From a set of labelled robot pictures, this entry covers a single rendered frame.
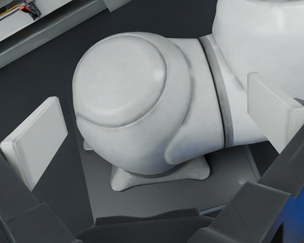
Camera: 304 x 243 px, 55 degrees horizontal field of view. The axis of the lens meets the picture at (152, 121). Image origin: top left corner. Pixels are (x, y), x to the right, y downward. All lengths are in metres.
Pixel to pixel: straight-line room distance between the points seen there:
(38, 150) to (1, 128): 0.84
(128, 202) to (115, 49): 0.31
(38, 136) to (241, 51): 0.22
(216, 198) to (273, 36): 0.32
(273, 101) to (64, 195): 0.76
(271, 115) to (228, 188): 0.38
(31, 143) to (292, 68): 0.25
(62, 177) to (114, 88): 0.60
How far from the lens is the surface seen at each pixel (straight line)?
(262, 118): 0.18
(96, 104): 0.30
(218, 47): 0.36
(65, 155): 0.88
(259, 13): 0.31
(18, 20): 0.93
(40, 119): 0.18
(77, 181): 0.85
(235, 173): 0.54
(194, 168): 0.52
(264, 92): 0.18
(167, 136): 0.31
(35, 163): 0.17
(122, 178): 0.54
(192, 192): 0.54
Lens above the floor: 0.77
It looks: 72 degrees down
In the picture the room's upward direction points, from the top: 42 degrees counter-clockwise
